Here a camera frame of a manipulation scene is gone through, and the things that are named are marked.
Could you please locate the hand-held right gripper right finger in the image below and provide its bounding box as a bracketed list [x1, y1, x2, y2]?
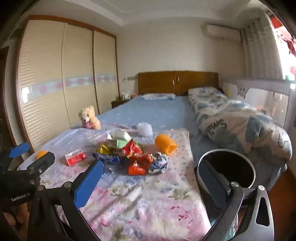
[199, 159, 276, 241]

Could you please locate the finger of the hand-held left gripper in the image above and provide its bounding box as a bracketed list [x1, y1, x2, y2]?
[0, 142, 31, 172]
[26, 151, 56, 184]

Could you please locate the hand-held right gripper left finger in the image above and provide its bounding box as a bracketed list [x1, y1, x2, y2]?
[28, 159, 105, 241]

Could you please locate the red white drink carton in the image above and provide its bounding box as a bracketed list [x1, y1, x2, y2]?
[65, 149, 86, 167]

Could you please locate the blue plastic wrapper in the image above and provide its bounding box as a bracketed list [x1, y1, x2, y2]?
[92, 152, 121, 173]

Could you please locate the white trash bin black liner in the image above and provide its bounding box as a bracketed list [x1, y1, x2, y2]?
[196, 149, 257, 209]

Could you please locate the yellow snack wrapper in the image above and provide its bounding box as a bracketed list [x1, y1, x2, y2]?
[96, 144, 116, 156]

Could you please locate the orange snack wrapper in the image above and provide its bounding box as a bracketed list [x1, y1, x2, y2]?
[128, 154, 153, 176]

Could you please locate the red snack wrapper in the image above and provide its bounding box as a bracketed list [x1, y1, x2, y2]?
[120, 139, 143, 158]

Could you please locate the green white drink carton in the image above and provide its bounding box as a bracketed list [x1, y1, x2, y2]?
[107, 129, 133, 149]

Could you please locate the blue white wrapper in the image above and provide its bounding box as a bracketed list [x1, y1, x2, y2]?
[148, 151, 169, 175]

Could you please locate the white foam fruit net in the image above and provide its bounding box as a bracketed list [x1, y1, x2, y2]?
[136, 122, 153, 136]

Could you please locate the floral pink blanket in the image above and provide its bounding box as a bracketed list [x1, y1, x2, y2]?
[17, 128, 212, 241]

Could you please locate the beige teddy bear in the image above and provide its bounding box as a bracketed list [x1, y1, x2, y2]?
[78, 105, 102, 130]

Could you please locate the blue white patterned quilt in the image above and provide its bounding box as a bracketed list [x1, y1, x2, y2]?
[187, 86, 293, 164]

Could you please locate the cream sliding door wardrobe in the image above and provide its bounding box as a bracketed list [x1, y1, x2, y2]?
[17, 15, 120, 154]

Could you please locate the dark wooden nightstand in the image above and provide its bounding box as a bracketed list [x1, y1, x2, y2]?
[111, 98, 133, 109]

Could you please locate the blue bed sheet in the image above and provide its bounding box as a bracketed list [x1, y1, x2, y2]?
[72, 95, 201, 167]

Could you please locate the blue white pillow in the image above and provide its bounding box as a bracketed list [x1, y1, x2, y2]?
[141, 93, 175, 101]

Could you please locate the wooden headboard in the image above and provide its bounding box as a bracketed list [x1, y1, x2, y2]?
[137, 71, 219, 96]

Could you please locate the grey dotted curtain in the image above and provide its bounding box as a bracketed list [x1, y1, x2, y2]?
[240, 9, 284, 81]

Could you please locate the white air conditioner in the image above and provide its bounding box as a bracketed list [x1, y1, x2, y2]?
[206, 22, 241, 42]

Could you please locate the red hanging decoration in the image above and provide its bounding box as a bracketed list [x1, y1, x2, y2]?
[270, 16, 296, 57]

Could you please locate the grey bed guard rail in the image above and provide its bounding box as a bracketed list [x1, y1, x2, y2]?
[221, 77, 296, 131]

